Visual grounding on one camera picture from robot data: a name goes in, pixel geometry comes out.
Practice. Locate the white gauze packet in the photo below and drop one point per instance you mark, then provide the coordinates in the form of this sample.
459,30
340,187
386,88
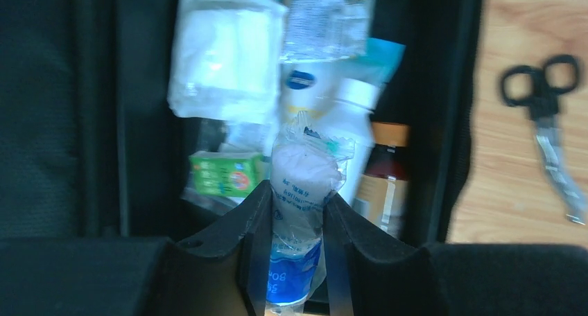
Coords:
225,59

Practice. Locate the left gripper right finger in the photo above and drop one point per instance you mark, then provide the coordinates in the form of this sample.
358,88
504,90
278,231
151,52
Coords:
371,273

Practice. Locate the teal packet in case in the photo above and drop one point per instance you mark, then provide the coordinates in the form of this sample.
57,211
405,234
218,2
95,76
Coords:
385,53

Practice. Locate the black handled scissors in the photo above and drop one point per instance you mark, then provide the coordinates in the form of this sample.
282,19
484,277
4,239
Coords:
543,108

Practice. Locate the small green medicine box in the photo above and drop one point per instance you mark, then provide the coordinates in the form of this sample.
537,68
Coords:
226,174

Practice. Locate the clear bag of swabs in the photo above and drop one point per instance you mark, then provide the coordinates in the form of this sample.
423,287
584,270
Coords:
326,30

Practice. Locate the blue labelled bandage roll bag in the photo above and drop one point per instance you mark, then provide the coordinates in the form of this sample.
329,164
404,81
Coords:
307,168

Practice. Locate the white lotion bottle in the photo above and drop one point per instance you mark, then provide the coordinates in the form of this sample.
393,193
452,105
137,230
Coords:
338,98

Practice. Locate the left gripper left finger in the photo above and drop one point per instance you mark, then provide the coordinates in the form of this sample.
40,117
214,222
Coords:
221,270

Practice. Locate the brown medicine bottle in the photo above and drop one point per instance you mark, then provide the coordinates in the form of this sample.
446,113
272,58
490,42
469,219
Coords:
381,195

